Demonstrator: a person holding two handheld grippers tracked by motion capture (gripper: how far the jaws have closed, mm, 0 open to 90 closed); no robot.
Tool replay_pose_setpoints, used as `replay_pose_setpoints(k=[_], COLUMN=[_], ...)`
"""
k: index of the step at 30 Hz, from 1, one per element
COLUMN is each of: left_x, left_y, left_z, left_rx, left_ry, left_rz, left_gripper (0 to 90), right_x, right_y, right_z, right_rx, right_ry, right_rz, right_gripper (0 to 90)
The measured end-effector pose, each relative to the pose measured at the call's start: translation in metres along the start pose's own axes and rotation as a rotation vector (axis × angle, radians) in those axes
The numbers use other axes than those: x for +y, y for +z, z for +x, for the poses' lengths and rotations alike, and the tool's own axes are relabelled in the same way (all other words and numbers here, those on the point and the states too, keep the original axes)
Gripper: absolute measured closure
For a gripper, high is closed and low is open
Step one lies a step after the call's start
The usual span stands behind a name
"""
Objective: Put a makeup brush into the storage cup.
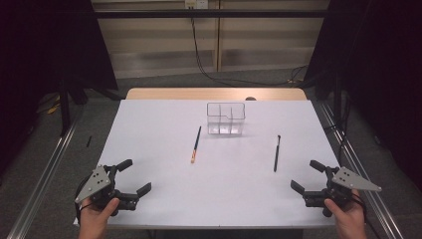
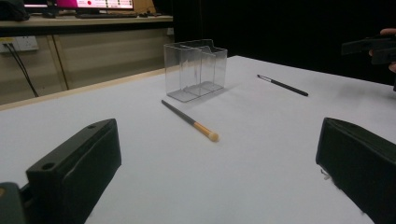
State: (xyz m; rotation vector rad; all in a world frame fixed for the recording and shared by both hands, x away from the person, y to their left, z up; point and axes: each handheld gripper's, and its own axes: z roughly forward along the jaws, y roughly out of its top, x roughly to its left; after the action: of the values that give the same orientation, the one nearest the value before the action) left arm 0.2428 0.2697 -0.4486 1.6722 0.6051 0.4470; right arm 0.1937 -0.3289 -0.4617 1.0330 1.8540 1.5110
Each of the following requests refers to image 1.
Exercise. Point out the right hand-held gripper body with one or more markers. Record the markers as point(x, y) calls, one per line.
point(351, 181)

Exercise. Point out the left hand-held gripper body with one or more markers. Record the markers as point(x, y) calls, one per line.
point(94, 184)

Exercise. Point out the black pen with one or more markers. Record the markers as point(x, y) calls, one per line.
point(276, 154)

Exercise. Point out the clear plastic organizer box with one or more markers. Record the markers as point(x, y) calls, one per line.
point(225, 119)

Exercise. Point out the person's left hand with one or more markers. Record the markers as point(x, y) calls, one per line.
point(94, 217)

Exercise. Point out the person's right hand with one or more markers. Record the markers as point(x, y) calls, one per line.
point(346, 219)

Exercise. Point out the small black floor object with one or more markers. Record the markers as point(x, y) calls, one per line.
point(89, 141)

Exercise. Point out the black metal stand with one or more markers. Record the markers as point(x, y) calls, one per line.
point(337, 99)
point(64, 109)

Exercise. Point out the white table cover sheet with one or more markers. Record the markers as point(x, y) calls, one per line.
point(215, 186)

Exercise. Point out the yellow floor object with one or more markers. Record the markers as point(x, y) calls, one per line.
point(53, 108)

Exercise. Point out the wooden table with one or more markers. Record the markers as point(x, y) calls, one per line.
point(185, 93)

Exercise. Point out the dark round table fitting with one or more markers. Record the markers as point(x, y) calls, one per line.
point(250, 98)

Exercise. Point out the black curtain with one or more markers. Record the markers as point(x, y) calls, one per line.
point(40, 49)
point(381, 66)

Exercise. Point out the aluminium floor rail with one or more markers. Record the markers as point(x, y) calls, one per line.
point(365, 172)
point(43, 179)

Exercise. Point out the black horizontal frame bar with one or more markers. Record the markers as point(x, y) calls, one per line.
point(205, 13)

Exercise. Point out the white wall socket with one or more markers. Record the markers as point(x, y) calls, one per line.
point(196, 3)

